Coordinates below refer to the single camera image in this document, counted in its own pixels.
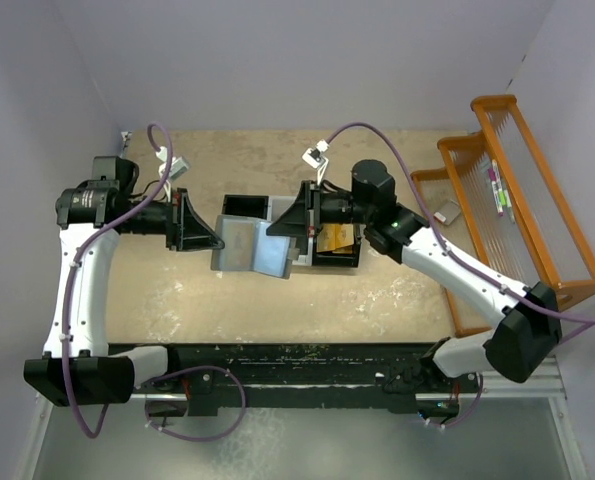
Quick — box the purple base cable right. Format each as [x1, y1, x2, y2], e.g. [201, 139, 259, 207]
[419, 372, 484, 432]

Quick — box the pink marker pen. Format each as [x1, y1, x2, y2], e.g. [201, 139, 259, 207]
[488, 160, 503, 199]

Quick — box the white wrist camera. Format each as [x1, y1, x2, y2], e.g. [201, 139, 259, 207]
[302, 140, 329, 186]
[155, 147, 190, 200]

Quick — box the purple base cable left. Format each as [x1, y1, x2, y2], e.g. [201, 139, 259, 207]
[144, 364, 249, 442]

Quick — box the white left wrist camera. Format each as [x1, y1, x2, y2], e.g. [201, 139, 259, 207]
[155, 147, 190, 200]

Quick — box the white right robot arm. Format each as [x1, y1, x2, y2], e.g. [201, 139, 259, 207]
[267, 160, 562, 391]

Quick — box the gold cards stack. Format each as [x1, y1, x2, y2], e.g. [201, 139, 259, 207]
[316, 224, 355, 254]

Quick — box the grey card holder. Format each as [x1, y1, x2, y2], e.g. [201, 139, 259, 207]
[211, 215, 299, 279]

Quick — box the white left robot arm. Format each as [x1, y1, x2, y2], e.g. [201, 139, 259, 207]
[23, 156, 224, 407]

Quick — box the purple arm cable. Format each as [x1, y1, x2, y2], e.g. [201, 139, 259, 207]
[60, 123, 173, 440]
[324, 121, 595, 346]

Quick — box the black bin with gold cards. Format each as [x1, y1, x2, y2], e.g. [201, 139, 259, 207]
[311, 224, 361, 268]

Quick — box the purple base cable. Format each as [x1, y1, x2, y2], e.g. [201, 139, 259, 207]
[419, 372, 484, 432]
[144, 364, 249, 442]

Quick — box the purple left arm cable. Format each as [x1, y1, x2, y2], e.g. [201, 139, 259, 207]
[60, 123, 173, 440]

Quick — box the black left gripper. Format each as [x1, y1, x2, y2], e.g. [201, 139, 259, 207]
[121, 187, 224, 251]

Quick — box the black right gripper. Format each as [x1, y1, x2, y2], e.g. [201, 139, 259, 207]
[268, 180, 374, 237]

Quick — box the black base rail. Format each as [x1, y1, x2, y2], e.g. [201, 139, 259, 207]
[134, 343, 478, 416]

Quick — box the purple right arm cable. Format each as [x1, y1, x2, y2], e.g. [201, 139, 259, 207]
[324, 121, 595, 346]

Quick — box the orange wooden rack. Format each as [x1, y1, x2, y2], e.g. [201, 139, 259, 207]
[412, 94, 595, 310]

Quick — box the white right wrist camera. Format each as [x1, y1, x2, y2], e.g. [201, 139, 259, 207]
[302, 140, 329, 186]

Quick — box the green marker pen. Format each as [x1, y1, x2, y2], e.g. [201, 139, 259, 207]
[495, 185, 516, 224]

